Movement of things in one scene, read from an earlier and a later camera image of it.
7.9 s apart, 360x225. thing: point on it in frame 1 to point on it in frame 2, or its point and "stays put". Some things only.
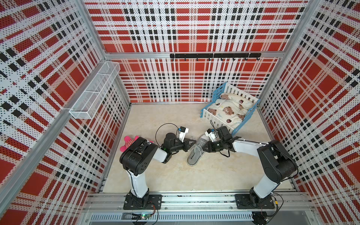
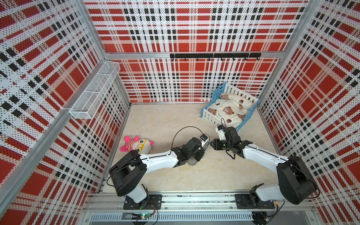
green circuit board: (140, 216) stays put
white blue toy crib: (230, 107) stays put
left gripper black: (186, 145) to (200, 154)
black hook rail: (216, 56) stays put
